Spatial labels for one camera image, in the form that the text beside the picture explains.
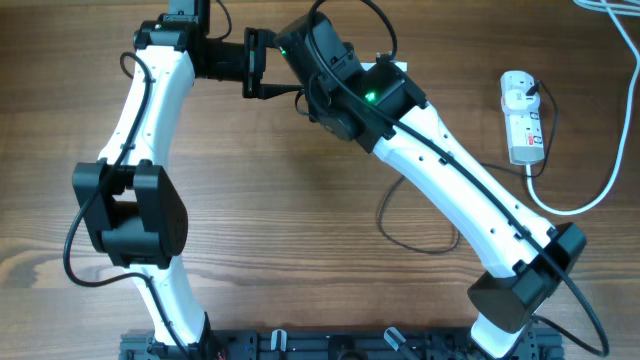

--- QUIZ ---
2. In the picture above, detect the black charging cable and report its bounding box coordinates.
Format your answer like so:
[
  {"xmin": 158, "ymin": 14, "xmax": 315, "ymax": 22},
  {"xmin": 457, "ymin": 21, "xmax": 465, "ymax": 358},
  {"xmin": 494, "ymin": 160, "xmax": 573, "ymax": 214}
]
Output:
[{"xmin": 375, "ymin": 79, "xmax": 560, "ymax": 256}]

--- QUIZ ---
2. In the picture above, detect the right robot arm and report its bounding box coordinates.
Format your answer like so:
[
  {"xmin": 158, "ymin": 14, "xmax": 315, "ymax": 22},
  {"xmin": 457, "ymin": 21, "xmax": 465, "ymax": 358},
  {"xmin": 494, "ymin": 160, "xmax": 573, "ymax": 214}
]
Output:
[{"xmin": 274, "ymin": 13, "xmax": 586, "ymax": 359}]

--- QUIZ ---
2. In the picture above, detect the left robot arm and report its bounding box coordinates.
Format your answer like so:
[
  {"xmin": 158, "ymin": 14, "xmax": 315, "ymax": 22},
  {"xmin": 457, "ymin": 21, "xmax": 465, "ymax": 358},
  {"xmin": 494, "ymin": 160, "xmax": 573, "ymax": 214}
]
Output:
[{"xmin": 72, "ymin": 1, "xmax": 288, "ymax": 359}]

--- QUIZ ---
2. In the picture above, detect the white charger adapter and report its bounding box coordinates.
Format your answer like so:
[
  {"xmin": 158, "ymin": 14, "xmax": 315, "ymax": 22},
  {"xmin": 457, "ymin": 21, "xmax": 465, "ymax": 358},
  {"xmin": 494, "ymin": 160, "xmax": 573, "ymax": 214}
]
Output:
[{"xmin": 501, "ymin": 88, "xmax": 540, "ymax": 115}]

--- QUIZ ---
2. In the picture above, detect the white power strip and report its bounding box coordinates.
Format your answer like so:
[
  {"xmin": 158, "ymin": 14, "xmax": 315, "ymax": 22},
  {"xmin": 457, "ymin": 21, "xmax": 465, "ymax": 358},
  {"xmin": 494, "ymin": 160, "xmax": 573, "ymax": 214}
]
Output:
[{"xmin": 500, "ymin": 70, "xmax": 544, "ymax": 166}]

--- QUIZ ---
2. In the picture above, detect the white power strip cord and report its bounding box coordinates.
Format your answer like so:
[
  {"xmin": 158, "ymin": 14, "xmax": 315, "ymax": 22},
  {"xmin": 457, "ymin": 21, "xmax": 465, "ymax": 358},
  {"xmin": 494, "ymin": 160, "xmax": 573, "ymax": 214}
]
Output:
[{"xmin": 524, "ymin": 0, "xmax": 640, "ymax": 217}]

